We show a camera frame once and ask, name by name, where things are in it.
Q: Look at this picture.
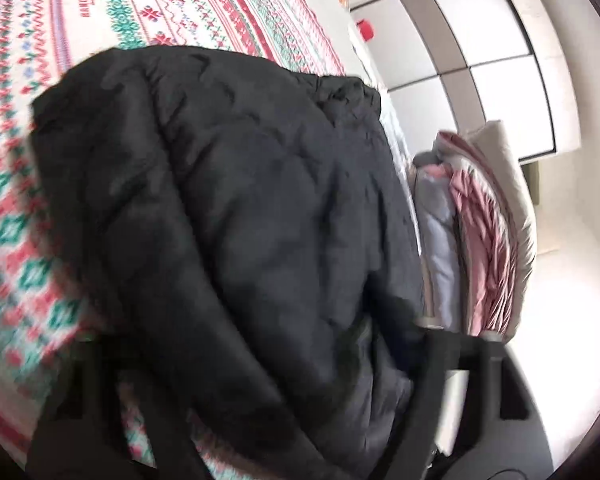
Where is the black quilted jacket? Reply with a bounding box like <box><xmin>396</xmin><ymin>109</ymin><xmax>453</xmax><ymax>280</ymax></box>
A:
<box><xmin>30</xmin><ymin>44</ymin><xmax>427</xmax><ymax>480</ymax></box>

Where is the pile of folded bedding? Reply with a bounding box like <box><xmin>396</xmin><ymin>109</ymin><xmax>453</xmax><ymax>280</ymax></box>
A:
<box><xmin>432</xmin><ymin>130</ymin><xmax>520</xmax><ymax>340</ymax></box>

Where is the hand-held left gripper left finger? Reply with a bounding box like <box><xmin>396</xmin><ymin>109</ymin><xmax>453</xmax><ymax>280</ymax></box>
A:
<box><xmin>29</xmin><ymin>337</ymin><xmax>203</xmax><ymax>480</ymax></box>

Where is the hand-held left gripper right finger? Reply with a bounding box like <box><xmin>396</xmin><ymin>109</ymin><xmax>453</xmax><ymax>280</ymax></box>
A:
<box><xmin>372</xmin><ymin>329</ymin><xmax>532</xmax><ymax>480</ymax></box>

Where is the patterned knit-print blanket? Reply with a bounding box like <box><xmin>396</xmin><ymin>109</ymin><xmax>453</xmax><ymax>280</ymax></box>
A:
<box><xmin>0</xmin><ymin>0</ymin><xmax>362</xmax><ymax>480</ymax></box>

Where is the grey-blue folded quilt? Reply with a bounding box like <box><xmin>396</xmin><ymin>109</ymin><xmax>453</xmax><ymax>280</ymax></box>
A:
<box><xmin>411</xmin><ymin>150</ymin><xmax>463</xmax><ymax>335</ymax></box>

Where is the white and grey wardrobe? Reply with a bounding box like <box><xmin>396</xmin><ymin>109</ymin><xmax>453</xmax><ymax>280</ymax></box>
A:
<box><xmin>349</xmin><ymin>0</ymin><xmax>559</xmax><ymax>157</ymax></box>

